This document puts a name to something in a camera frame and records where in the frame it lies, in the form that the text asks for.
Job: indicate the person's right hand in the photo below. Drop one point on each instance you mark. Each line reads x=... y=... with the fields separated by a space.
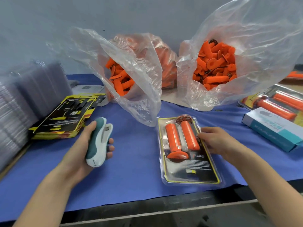
x=222 y=141

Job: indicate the person's left hand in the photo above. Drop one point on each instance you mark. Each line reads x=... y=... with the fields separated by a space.
x=75 y=160

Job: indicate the teal hand stapler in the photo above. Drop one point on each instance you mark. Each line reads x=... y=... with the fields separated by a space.
x=98 y=141

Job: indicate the yellow black backing card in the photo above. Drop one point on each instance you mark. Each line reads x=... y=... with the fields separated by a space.
x=199 y=167

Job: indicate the stack of clear blister shells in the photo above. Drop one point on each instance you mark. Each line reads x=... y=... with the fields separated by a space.
x=21 y=106

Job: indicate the person's right forearm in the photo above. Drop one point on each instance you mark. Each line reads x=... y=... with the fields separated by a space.
x=274 y=191

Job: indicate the stack of yellow black cards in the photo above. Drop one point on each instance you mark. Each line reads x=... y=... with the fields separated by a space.
x=64 y=115

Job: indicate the teal white cardboard box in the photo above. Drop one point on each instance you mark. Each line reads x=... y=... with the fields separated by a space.
x=274 y=130

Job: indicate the white printed paper sheet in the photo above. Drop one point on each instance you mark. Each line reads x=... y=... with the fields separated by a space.
x=83 y=89

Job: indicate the large clear plastic bag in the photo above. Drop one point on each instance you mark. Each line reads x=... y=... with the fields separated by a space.
x=270 y=35

